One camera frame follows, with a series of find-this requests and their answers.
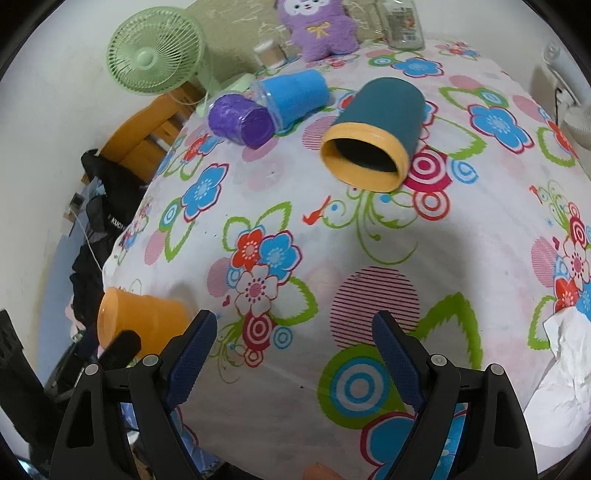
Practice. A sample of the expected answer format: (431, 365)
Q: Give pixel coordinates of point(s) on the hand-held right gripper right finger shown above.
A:
(399, 362)

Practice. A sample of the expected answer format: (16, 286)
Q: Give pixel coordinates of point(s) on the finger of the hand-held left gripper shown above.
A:
(122, 346)

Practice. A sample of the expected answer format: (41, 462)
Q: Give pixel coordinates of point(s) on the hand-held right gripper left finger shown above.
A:
(191, 362)

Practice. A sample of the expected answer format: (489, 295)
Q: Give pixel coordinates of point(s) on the orange plastic cup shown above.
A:
(147, 321)

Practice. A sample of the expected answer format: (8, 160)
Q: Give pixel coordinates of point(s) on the teal cup with yellow rim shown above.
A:
(376, 124)

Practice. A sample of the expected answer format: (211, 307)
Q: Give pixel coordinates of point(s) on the purple plastic cup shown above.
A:
(240, 120)

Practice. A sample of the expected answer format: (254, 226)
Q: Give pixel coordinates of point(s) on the blue plastic cup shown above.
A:
(295, 94)

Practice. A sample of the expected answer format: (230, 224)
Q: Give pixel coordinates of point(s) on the floral printed cloth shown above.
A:
(351, 258)

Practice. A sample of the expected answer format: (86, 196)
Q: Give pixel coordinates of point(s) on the black clothing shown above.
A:
(108, 217)

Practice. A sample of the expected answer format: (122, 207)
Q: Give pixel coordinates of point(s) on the crumpled white tissue paper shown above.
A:
(565, 383)

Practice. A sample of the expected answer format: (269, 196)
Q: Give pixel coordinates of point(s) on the wooden chair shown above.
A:
(143, 138)

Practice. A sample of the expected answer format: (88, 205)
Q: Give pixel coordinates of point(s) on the green desk fan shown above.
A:
(154, 50)

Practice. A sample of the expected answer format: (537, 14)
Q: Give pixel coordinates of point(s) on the white fan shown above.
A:
(572, 115)

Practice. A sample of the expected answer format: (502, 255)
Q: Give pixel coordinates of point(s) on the small clear lidded jar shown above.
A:
(268, 55)

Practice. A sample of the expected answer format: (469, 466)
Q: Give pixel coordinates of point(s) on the clear glass jar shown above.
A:
(404, 23)

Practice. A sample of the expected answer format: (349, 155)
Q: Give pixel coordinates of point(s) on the purple plush toy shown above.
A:
(318, 30)

